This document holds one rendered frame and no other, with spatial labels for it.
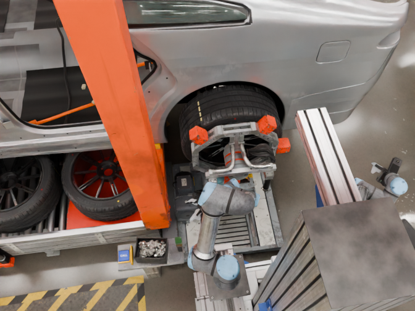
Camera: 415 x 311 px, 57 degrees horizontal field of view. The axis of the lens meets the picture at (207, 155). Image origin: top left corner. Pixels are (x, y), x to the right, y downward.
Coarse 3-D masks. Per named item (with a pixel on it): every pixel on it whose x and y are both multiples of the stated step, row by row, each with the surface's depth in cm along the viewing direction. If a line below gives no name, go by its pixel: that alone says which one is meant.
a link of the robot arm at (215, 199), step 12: (204, 192) 171; (216, 192) 171; (228, 192) 171; (204, 204) 173; (216, 204) 170; (228, 204) 169; (204, 216) 179; (216, 216) 175; (204, 228) 182; (216, 228) 182; (204, 240) 185; (192, 252) 195; (204, 252) 189; (192, 264) 194; (204, 264) 192
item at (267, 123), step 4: (264, 116) 224; (268, 116) 223; (260, 120) 226; (264, 120) 223; (268, 120) 221; (272, 120) 224; (260, 124) 225; (264, 124) 222; (268, 124) 220; (272, 124) 222; (276, 124) 224; (260, 128) 225; (264, 128) 222; (268, 128) 223; (272, 128) 223; (260, 132) 225; (264, 132) 226; (268, 132) 226
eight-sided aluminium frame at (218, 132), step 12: (216, 132) 223; (228, 132) 222; (240, 132) 223; (252, 132) 224; (192, 144) 236; (204, 144) 229; (276, 144) 239; (192, 156) 239; (264, 156) 261; (204, 168) 256; (216, 168) 266
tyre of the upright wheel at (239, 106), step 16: (208, 96) 232; (224, 96) 229; (240, 96) 228; (256, 96) 233; (192, 112) 235; (208, 112) 226; (224, 112) 222; (240, 112) 222; (256, 112) 225; (272, 112) 235; (208, 128) 230
